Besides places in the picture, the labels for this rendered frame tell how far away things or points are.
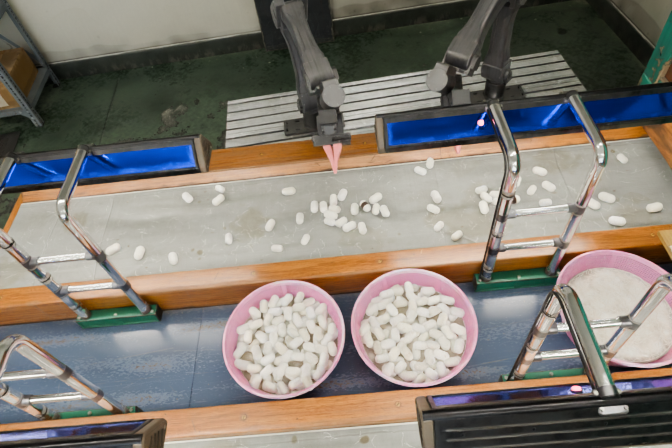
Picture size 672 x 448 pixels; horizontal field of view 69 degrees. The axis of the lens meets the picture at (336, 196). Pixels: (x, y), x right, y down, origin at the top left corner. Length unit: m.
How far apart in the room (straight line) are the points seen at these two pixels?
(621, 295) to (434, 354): 0.44
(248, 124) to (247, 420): 0.99
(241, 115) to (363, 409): 1.09
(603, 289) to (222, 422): 0.86
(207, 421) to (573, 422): 0.67
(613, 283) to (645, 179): 0.34
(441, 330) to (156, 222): 0.80
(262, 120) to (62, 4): 1.93
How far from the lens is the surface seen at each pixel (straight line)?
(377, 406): 1.03
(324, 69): 1.30
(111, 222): 1.48
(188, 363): 1.24
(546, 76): 1.85
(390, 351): 1.09
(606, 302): 1.24
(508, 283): 1.24
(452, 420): 0.67
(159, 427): 0.78
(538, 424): 0.70
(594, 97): 1.08
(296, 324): 1.13
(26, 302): 1.42
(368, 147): 1.41
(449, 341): 1.12
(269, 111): 1.73
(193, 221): 1.38
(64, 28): 3.48
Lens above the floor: 1.75
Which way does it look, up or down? 50 degrees down
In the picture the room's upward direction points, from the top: 9 degrees counter-clockwise
